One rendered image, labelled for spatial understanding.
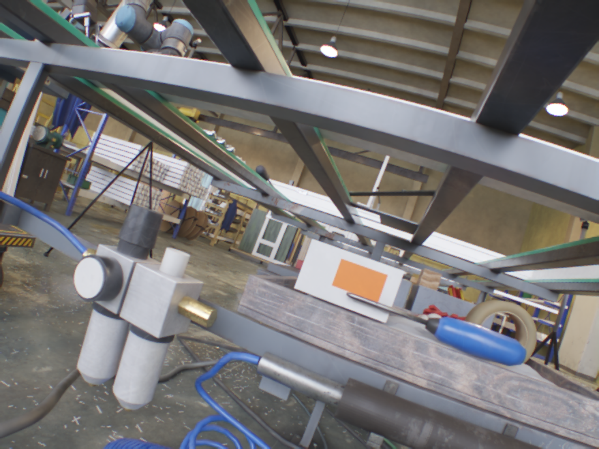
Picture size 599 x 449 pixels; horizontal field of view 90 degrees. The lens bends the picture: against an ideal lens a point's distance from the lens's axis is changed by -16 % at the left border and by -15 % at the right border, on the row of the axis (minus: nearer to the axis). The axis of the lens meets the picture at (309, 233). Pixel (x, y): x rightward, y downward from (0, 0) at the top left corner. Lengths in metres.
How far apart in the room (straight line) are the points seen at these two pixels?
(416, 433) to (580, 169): 0.26
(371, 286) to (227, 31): 0.29
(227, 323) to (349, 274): 0.14
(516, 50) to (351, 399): 0.28
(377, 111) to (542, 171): 0.15
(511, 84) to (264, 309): 0.30
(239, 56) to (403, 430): 0.36
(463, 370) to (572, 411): 0.12
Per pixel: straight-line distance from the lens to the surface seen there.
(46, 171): 4.99
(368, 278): 0.39
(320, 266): 0.40
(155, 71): 0.43
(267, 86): 0.35
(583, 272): 1.25
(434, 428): 0.33
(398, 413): 0.32
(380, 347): 0.36
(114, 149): 6.00
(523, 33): 0.23
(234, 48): 0.35
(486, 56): 12.84
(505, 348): 0.40
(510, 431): 0.38
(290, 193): 1.63
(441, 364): 0.36
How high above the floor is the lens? 0.68
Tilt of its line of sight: 3 degrees up
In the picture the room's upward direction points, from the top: 20 degrees clockwise
